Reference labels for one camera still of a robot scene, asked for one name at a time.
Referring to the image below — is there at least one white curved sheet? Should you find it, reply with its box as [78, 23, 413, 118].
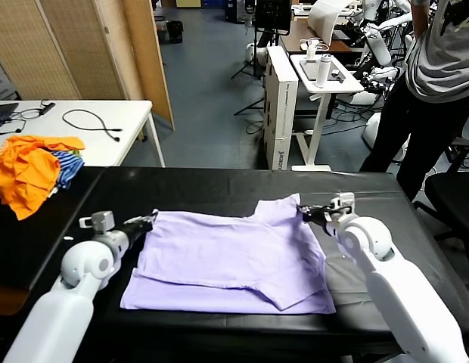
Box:
[308, 0, 355, 48]

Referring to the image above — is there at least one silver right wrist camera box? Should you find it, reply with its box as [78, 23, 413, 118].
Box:
[328, 191, 356, 216]

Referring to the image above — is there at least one black panel on tripod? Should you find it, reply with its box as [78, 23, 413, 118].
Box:
[230, 0, 293, 118]

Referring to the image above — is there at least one brown desk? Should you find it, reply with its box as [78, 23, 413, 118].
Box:
[278, 18, 366, 55]

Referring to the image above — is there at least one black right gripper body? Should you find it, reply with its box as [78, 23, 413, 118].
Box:
[313, 211, 336, 236]

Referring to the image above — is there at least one blue striped garment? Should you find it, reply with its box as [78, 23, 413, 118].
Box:
[48, 150, 85, 191]

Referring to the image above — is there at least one wooden partition screen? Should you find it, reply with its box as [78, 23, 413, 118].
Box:
[0, 0, 176, 132]

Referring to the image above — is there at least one tall white cardboard box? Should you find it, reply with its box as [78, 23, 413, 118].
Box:
[262, 45, 299, 171]

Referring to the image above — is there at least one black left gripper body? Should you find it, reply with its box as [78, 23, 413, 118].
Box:
[120, 222, 154, 249]

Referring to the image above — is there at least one black plastic table cover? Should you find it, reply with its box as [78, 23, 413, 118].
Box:
[28, 167, 469, 352]

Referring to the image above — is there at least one black topped wooden side table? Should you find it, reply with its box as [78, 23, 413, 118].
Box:
[0, 167, 106, 315]

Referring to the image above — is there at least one white round device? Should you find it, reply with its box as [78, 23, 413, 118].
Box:
[244, 43, 268, 64]

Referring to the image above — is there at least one black office chair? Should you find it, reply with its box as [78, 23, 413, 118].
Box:
[412, 136, 469, 292]

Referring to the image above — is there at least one black trash bin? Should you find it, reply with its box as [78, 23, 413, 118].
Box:
[166, 20, 184, 45]

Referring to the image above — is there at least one white bottle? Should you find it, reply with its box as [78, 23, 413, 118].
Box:
[314, 54, 333, 89]

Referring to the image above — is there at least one lavender printed t-shirt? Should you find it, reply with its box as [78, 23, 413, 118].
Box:
[120, 192, 337, 315]

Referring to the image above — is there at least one white table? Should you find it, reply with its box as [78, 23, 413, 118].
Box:
[0, 99, 166, 169]

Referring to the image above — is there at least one thin black cable with adapter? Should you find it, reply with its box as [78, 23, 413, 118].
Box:
[0, 99, 57, 138]

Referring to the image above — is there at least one black looped cable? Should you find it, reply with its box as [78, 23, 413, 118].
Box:
[62, 109, 123, 143]

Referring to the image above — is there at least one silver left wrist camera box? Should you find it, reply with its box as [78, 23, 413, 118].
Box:
[78, 210, 116, 231]

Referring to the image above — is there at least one person in grey shirt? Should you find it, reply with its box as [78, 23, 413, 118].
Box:
[359, 0, 469, 201]

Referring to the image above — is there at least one white humanoid robot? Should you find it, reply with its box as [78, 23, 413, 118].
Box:
[347, 0, 415, 107]

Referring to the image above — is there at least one grey tablet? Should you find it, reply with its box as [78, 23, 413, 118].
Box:
[298, 59, 346, 82]

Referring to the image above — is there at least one white headset on stand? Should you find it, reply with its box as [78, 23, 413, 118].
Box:
[300, 37, 330, 61]

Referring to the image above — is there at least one orange garment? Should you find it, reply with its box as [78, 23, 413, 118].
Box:
[0, 135, 86, 222]

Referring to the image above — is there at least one dark laptop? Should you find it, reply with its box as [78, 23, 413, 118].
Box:
[0, 101, 20, 128]

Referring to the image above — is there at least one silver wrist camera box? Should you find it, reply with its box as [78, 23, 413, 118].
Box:
[78, 210, 116, 231]
[328, 191, 356, 216]

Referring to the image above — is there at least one white standing desk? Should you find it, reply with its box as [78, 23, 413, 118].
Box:
[289, 54, 365, 173]

